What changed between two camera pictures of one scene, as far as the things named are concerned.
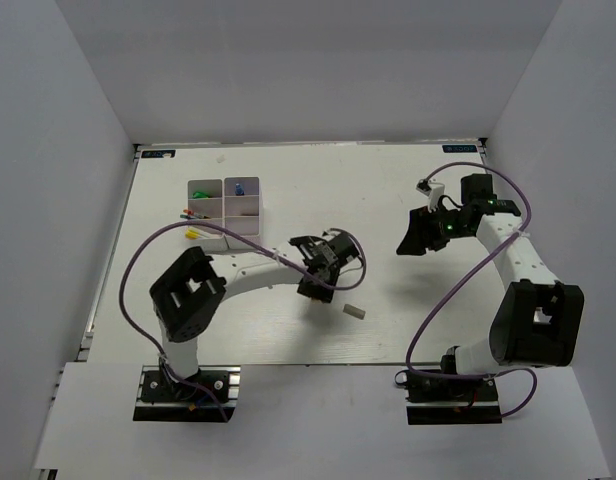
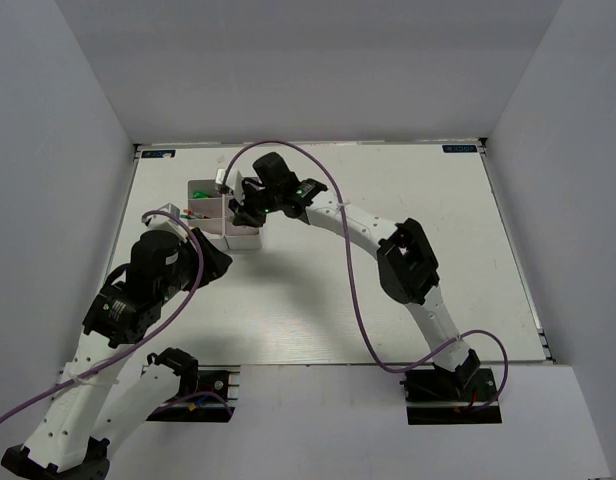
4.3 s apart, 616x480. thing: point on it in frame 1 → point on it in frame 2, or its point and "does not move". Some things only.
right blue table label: [459, 148] does not move
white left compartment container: [206, 197] does not move
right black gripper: [421, 234] → [245, 216]
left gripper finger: [316, 291] → [215, 262]
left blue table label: [158, 153] does not move
